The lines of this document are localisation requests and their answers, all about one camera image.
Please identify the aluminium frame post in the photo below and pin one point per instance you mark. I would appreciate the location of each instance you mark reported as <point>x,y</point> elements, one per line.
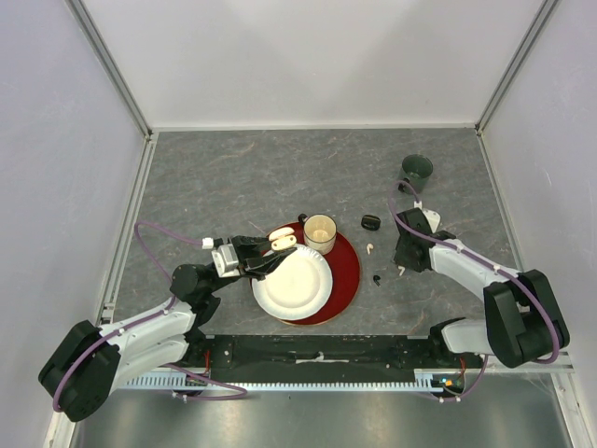
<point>109,64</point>
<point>521,54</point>

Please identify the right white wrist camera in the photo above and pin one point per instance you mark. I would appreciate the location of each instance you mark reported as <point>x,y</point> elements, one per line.
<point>433,217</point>

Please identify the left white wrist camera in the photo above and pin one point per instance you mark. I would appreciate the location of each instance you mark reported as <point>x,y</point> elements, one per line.
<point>224,257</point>

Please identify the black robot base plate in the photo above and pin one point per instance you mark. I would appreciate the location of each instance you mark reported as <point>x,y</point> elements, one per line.
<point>326,359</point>

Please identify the right aluminium frame post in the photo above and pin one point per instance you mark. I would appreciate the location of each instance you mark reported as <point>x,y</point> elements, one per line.
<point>521,54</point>

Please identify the black earbud charging case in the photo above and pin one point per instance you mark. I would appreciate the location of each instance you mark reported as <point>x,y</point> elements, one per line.
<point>370,222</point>

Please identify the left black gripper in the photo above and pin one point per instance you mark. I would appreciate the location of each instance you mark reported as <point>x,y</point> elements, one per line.
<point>249,254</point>

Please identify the left aluminium frame post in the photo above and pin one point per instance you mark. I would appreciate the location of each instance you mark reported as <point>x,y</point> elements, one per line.
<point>109,64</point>

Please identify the dark green mug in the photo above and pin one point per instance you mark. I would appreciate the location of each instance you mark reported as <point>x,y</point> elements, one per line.
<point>416,170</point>

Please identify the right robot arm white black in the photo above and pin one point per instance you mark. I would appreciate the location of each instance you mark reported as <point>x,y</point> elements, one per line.
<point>522,320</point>

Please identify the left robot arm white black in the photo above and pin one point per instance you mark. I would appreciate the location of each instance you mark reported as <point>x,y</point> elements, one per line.
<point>91,362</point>

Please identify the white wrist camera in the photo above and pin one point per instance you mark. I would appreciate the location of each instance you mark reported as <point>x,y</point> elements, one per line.
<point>224,257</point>
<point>433,217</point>

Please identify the pink earbud charging case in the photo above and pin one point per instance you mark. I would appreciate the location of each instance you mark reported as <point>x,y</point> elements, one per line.
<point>282,239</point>

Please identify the white ceramic plate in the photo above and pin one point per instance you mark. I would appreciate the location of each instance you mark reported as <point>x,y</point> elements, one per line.
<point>298,288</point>

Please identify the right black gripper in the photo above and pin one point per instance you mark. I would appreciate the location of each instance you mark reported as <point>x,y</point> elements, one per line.
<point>400,259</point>

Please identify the slotted cable duct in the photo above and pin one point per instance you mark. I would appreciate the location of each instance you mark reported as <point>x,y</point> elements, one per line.
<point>168,379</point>

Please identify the red round tray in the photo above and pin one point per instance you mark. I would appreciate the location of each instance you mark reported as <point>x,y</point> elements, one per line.
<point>346,271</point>

